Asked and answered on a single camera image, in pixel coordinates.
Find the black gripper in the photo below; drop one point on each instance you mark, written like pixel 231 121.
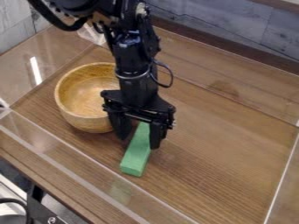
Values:
pixel 137 102

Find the green rectangular stick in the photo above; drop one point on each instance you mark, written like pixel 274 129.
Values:
pixel 138 151

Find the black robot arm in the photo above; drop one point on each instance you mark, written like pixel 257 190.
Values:
pixel 123 21

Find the wooden bowl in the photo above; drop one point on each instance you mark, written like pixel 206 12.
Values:
pixel 78 96

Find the clear acrylic tray wall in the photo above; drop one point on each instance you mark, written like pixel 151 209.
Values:
pixel 85 185

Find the clear acrylic corner bracket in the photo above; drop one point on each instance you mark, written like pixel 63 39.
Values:
pixel 89 33

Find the black table frame bracket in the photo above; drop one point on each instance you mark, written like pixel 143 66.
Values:
pixel 40 214

